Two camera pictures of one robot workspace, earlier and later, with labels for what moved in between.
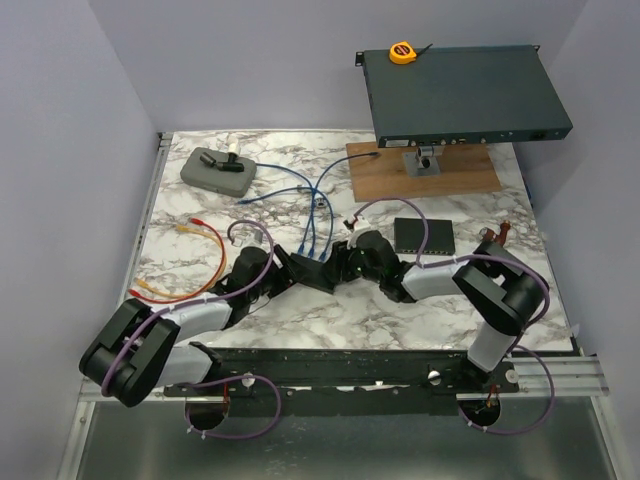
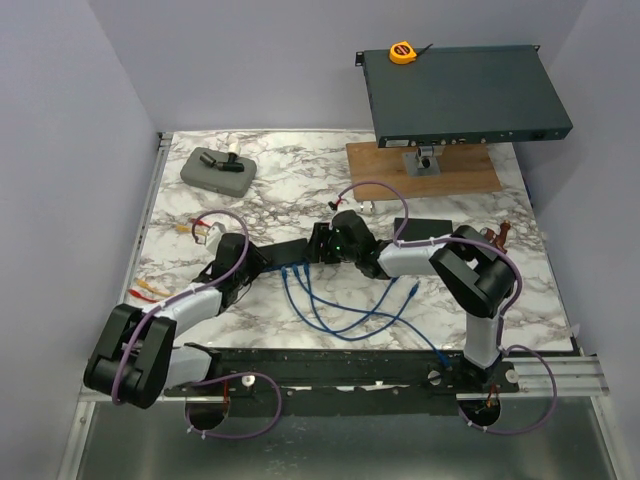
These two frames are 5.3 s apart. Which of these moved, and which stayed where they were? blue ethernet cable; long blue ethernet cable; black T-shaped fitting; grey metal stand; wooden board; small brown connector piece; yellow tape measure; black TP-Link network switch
Moved: long blue ethernet cable; blue ethernet cable
Stayed: black TP-Link network switch; grey metal stand; yellow tape measure; black T-shaped fitting; wooden board; small brown connector piece
